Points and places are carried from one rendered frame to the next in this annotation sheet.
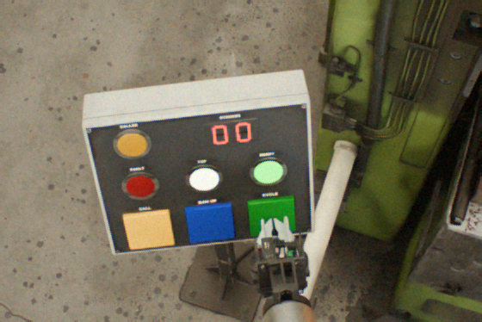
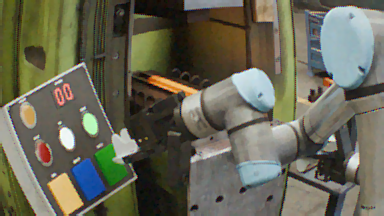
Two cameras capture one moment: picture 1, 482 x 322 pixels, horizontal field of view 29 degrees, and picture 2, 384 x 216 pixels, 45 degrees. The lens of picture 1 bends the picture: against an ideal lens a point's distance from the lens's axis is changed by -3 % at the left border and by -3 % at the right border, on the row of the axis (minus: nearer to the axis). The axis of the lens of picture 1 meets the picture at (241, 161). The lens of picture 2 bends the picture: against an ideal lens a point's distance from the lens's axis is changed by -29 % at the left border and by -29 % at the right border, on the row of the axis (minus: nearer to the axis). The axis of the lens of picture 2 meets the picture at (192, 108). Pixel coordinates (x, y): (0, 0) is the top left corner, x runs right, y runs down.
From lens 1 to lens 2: 1.34 m
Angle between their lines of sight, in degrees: 63
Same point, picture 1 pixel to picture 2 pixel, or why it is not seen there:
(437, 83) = (112, 99)
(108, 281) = not seen: outside the picture
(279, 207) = (110, 153)
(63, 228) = not seen: outside the picture
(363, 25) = (71, 63)
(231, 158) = (70, 117)
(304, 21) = not seen: outside the picture
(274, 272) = (155, 115)
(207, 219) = (84, 173)
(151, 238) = (70, 200)
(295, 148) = (92, 100)
